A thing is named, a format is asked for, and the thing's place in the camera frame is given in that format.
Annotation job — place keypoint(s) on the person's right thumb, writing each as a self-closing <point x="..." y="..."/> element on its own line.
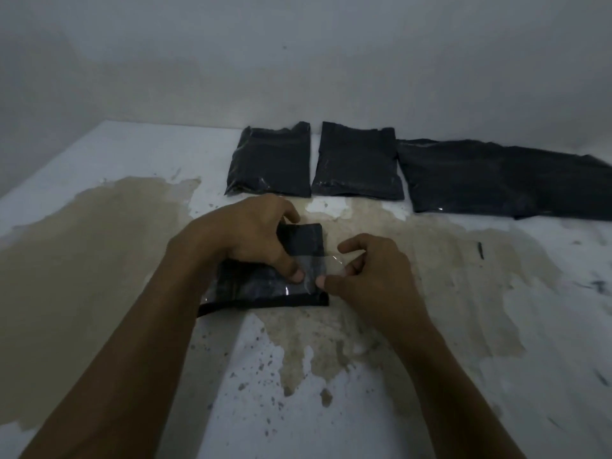
<point x="334" y="284"/>

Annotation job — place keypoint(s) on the person's left thumb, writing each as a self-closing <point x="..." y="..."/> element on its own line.
<point x="286" y="265"/>

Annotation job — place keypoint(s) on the large black plastic sheet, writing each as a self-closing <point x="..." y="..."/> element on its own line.
<point x="492" y="179"/>

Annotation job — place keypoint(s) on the person's right forearm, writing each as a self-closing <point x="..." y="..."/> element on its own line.
<point x="449" y="396"/>

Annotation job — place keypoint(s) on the person's left hand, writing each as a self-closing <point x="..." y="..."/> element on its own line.
<point x="239" y="234"/>

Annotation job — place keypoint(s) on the black packed cloth packet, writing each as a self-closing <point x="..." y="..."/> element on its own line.
<point x="356" y="160"/>
<point x="270" y="160"/>

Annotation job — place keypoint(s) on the person's left forearm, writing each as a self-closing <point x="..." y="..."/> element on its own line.
<point x="124" y="368"/>

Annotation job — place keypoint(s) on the person's right hand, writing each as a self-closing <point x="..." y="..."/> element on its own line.
<point x="382" y="286"/>

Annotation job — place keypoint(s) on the black cloth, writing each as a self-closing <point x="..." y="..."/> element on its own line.
<point x="306" y="243"/>

